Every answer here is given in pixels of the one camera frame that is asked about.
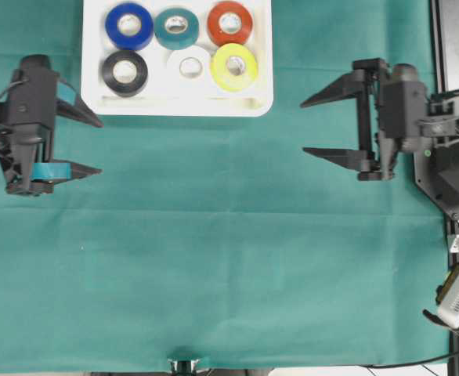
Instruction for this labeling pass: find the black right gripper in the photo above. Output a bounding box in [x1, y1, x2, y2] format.
[300, 58, 427, 181]

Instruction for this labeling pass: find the white tape roll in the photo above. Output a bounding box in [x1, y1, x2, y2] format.
[167, 45, 211, 92]

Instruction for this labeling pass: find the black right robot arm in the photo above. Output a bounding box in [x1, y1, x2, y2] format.
[300, 58, 459, 181]

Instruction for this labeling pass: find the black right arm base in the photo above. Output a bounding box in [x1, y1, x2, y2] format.
[414, 139, 459, 221]

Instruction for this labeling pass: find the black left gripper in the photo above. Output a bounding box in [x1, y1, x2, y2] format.
[0, 55, 103, 196]

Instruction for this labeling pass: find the white plastic case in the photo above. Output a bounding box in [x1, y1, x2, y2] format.
[81, 1, 274, 117]

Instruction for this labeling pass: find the green tape roll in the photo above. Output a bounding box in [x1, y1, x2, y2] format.
[154, 8, 200, 50]

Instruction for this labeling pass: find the black tape roll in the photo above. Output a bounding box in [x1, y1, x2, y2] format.
[101, 50, 149, 98]

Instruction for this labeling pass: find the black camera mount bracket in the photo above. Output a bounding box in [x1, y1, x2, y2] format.
[168, 359, 199, 376]

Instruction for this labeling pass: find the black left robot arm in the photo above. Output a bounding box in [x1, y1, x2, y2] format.
[0, 55, 103, 196]

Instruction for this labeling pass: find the yellow tape roll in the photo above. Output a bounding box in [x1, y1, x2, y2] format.
[210, 43, 258, 92]

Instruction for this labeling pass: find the blue tape roll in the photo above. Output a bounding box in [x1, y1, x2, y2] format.
[105, 2, 154, 51]

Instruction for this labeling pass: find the red tape roll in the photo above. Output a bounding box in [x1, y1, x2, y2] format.
[207, 1, 253, 46]

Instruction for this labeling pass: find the black cable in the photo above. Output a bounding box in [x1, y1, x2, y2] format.
[360, 350, 459, 369]

